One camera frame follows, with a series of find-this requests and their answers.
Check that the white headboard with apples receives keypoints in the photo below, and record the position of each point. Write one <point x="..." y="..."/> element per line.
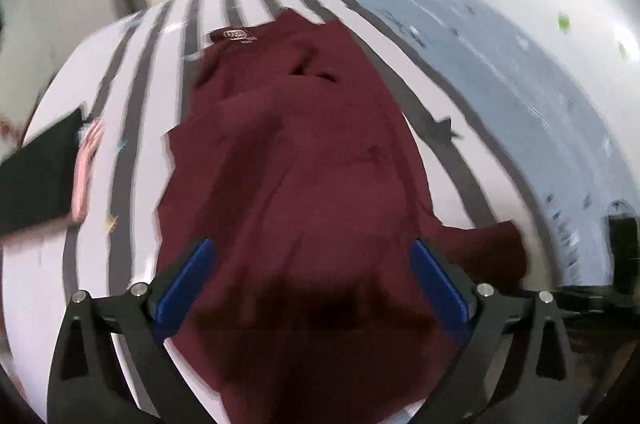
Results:
<point x="596" y="45"/>

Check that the folded pink garment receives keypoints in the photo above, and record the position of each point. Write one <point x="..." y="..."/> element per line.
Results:
<point x="89" y="143"/>

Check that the folded black garment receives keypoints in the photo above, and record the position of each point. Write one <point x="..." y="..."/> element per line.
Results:
<point x="37" y="181"/>

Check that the maroon t-shirt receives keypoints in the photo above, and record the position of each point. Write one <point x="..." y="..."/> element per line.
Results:
<point x="295" y="160"/>

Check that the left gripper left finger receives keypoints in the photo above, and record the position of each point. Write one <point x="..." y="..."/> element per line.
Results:
<point x="86" y="383"/>

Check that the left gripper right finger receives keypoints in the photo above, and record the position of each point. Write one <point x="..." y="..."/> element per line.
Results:
<point x="515" y="363"/>

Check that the striped bed sheet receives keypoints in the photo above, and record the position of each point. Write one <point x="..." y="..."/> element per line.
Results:
<point x="504" y="133"/>

